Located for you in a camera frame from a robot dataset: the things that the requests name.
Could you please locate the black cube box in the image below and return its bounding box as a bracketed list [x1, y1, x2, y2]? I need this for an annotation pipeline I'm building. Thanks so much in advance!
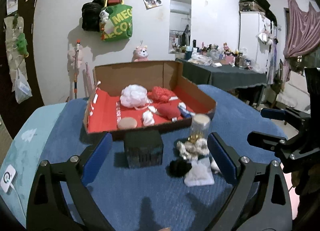
[124, 130, 164, 169]

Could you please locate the red-lined cardboard box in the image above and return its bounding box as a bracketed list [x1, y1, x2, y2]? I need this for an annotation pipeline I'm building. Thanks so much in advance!
[83, 61, 216, 139]

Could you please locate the dark suitcase on refrigerator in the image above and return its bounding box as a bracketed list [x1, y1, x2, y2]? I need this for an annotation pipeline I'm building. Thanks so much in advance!
[239, 0, 265, 12]

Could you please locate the orange handled mop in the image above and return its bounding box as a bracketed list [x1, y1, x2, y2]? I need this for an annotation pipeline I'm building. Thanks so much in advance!
[74, 39, 81, 99]

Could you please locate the dark green covered table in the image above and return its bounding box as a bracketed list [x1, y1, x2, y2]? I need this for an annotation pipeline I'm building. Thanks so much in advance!
[176, 58, 267, 91]

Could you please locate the door photo sheet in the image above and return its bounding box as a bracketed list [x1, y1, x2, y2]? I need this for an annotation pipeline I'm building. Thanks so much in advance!
[6, 0, 18, 15]

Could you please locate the small white plush keychain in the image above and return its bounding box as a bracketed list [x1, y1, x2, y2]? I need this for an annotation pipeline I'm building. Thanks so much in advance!
[99, 9, 109, 24]

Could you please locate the red mesh bath pouf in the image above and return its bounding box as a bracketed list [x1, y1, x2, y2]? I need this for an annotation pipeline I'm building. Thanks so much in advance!
[148, 86, 176, 103]

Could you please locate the small white sock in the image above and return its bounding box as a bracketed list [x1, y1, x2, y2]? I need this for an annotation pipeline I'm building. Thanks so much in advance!
[142, 110, 155, 126]

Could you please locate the green plush toy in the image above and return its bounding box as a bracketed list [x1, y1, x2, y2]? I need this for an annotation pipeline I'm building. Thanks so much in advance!
[16, 33, 29, 58]

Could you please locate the pink curtain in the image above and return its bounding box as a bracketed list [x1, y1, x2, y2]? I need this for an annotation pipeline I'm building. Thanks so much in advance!
[283, 0, 319, 82]

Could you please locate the cream fluffy scrunchie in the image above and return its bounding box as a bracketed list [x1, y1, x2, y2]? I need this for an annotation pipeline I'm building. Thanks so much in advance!
[176, 138, 209, 161]

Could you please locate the pale pink hanging plush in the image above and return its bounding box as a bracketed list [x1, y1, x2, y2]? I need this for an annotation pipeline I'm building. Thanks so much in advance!
[68, 46, 84, 69]

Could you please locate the white mesh bath pouf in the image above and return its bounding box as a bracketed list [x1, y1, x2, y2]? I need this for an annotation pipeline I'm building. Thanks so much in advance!
[120, 84, 153, 110]

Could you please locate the white plastic bag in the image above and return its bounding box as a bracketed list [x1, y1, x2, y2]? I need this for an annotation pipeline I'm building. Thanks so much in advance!
[14, 68, 33, 104]

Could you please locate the white charger device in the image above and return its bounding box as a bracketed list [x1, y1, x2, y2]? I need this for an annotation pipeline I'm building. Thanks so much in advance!
[1, 164, 17, 194]

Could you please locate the beige round powder puff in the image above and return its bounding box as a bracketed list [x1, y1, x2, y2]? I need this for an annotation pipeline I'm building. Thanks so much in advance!
[117, 117, 137, 130]

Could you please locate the light blue blanket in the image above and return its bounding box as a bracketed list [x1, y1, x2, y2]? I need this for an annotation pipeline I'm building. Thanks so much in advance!
[1, 103, 65, 227]

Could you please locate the pink plush toy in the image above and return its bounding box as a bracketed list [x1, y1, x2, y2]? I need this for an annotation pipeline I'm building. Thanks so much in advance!
[132, 46, 149, 62]

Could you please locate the black pompom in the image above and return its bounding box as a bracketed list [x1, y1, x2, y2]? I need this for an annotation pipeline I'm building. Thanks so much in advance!
[168, 159, 192, 178]

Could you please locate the wall mirror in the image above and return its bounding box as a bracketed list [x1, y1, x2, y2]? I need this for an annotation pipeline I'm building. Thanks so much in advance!
[169, 0, 191, 54]

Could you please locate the black backpack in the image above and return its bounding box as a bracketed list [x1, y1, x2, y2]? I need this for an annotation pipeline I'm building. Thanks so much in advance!
[81, 0, 104, 32]

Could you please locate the green tote bag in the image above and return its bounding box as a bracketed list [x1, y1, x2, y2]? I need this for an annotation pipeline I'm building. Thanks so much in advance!
[100, 4, 133, 42]

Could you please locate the white refrigerator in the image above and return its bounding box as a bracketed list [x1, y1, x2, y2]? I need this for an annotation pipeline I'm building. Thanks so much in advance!
[239, 12, 273, 73]

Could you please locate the red knitted pouch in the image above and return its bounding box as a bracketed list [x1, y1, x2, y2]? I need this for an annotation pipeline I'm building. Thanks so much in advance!
[157, 103, 181, 121]

